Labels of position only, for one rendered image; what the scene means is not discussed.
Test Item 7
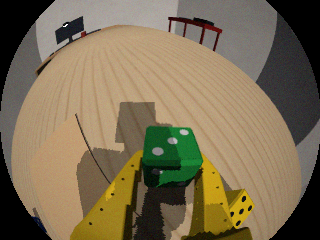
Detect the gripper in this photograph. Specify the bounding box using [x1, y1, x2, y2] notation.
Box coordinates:
[70, 150, 253, 240]

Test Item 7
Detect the green die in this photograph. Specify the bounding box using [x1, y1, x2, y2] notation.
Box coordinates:
[142, 126, 204, 188]

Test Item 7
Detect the blue die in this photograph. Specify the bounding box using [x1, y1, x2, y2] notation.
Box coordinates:
[31, 216, 47, 233]

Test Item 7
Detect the yellow die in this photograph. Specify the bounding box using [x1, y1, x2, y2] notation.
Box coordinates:
[225, 189, 255, 229]

